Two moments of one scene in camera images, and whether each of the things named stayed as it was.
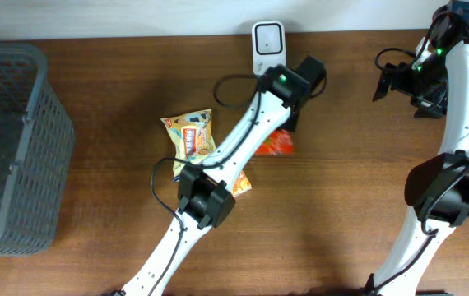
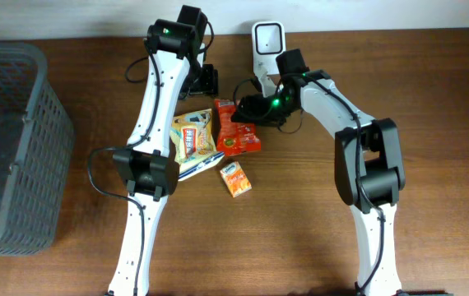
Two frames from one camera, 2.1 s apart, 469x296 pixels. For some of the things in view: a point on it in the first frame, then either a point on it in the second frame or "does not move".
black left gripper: (290, 122) -> (206, 82)
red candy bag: (277, 143) -> (234, 137)
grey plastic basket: (22, 145) does not move
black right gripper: (396, 82) -> (244, 109)
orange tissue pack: (241, 186) does not move
